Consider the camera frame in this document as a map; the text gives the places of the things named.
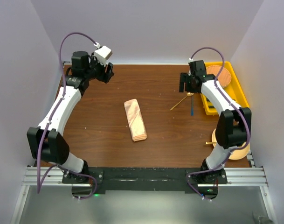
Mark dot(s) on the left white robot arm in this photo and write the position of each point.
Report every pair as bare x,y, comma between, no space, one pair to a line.
46,141

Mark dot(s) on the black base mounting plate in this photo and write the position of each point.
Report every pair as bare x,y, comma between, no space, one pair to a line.
158,179

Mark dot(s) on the beige round plate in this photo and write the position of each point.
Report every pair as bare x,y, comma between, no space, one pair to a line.
237,154

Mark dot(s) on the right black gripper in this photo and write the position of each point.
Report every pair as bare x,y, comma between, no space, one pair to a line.
184,78

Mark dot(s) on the peach satin napkin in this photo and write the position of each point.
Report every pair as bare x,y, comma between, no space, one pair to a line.
135,120

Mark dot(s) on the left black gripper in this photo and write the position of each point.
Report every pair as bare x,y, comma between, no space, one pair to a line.
105,77

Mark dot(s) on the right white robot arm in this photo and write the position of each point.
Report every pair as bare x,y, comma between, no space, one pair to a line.
233,127

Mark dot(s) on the yellow plastic tray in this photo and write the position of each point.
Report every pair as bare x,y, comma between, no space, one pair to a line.
234,90

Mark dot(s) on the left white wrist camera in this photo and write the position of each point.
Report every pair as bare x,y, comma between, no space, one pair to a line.
102,54

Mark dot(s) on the blue handled utensil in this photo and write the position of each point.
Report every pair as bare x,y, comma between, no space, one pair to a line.
192,105

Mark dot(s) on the woven orange round plate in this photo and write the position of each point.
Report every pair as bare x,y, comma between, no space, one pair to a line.
224,77

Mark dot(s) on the aluminium rail frame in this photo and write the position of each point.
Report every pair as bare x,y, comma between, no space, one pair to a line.
175,140

